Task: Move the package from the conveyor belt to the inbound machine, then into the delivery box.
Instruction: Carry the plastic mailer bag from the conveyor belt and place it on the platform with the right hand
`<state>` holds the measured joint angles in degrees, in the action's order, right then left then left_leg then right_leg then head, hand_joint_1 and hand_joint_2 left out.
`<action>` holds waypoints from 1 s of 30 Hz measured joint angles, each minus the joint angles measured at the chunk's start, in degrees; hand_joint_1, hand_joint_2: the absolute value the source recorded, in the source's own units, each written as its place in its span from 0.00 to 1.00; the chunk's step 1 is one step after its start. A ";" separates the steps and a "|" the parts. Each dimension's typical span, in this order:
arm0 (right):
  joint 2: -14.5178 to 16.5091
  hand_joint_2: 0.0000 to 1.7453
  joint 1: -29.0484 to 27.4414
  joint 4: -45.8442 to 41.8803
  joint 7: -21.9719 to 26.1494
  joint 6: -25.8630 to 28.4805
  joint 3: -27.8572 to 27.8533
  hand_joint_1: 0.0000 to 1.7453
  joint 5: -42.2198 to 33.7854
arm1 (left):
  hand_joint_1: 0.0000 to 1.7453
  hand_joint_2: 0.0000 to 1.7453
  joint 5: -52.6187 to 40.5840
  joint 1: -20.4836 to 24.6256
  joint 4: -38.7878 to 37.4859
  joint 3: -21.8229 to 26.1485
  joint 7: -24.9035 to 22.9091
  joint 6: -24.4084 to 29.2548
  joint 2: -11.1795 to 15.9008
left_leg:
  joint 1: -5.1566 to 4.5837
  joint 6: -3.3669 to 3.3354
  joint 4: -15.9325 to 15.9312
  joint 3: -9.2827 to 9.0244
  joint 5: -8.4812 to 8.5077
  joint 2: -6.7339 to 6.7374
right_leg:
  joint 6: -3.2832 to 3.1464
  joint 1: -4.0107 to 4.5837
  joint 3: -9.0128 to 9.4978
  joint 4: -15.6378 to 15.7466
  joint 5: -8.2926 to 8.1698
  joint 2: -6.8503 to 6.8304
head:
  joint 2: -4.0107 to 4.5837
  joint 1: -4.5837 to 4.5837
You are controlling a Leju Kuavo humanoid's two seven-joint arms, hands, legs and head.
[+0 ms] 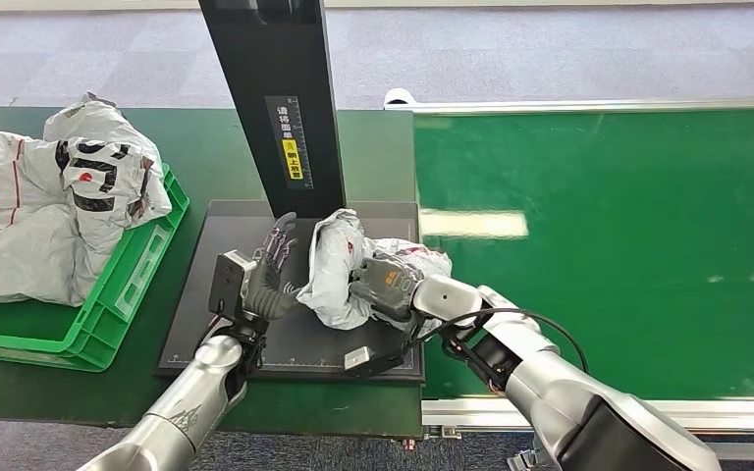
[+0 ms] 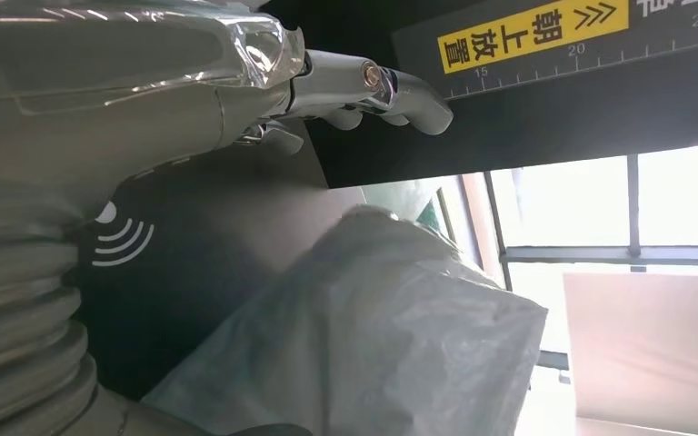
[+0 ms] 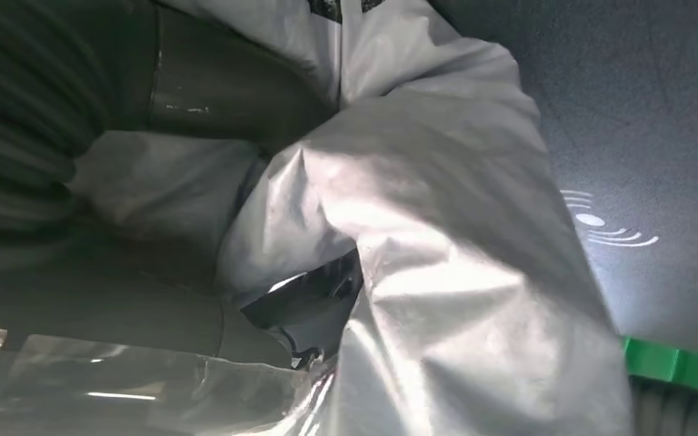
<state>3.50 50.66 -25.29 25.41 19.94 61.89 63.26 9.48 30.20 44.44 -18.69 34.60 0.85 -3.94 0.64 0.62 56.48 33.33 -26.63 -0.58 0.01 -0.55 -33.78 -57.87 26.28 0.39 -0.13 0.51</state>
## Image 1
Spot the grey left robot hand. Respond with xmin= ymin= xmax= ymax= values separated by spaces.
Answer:
xmin=244 ymin=212 xmax=301 ymax=321

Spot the grey package with red print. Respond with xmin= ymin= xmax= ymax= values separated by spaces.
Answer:
xmin=296 ymin=207 xmax=454 ymax=332

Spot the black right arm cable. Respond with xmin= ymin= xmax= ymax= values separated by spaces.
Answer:
xmin=407 ymin=307 xmax=590 ymax=377

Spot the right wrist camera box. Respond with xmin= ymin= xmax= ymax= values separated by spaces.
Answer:
xmin=343 ymin=315 xmax=425 ymax=380

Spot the black scanner base plate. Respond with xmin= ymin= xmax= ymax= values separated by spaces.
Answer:
xmin=155 ymin=199 xmax=426 ymax=383

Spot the green plastic crate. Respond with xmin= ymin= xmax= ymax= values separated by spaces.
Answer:
xmin=0 ymin=162 xmax=190 ymax=374

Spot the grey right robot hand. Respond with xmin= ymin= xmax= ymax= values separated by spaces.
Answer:
xmin=350 ymin=255 xmax=428 ymax=323

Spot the aluminium conveyor side rail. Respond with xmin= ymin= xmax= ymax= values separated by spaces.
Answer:
xmin=420 ymin=397 xmax=754 ymax=436

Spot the black scanner column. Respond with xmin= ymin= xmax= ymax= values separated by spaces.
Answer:
xmin=197 ymin=0 xmax=348 ymax=220

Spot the green conveyor belt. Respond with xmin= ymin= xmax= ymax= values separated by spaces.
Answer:
xmin=412 ymin=107 xmax=754 ymax=401

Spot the large grey package red print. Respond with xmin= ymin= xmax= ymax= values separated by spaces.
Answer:
xmin=0 ymin=127 xmax=102 ymax=308

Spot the black yellow column label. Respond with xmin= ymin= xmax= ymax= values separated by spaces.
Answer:
xmin=264 ymin=95 xmax=315 ymax=191

